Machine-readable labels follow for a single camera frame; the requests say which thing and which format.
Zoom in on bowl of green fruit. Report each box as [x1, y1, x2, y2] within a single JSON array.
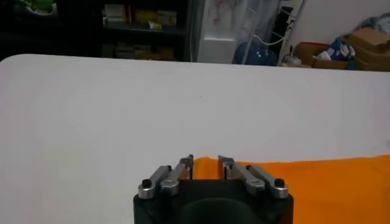
[[13, 0, 59, 16]]

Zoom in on stack of flat cardboard boxes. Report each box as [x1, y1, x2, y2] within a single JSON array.
[[341, 27, 390, 72]]

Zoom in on orange t-shirt with white print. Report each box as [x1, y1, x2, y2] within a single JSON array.
[[193, 154, 390, 224]]

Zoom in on white metal jug rack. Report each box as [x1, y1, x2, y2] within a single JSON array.
[[240, 0, 305, 66]]

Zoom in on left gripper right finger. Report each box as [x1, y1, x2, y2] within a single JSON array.
[[218, 155, 289, 200]]

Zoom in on large white table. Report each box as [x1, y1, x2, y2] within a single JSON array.
[[0, 54, 390, 224]]

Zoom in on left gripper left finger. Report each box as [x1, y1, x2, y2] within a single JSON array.
[[137, 154, 194, 200]]

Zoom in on blue and white bag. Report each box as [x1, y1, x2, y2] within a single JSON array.
[[325, 38, 356, 61]]

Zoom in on open brown cardboard box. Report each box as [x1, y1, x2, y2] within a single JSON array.
[[294, 41, 351, 70]]

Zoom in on white water dispenser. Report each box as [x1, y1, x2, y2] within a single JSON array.
[[196, 0, 244, 64]]

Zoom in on blue water jug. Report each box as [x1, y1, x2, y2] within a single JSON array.
[[232, 41, 278, 66]]

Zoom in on small white plastic bag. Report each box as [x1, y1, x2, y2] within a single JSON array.
[[280, 45, 302, 66]]

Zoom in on black shelf unit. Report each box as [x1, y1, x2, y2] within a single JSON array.
[[0, 0, 196, 61]]

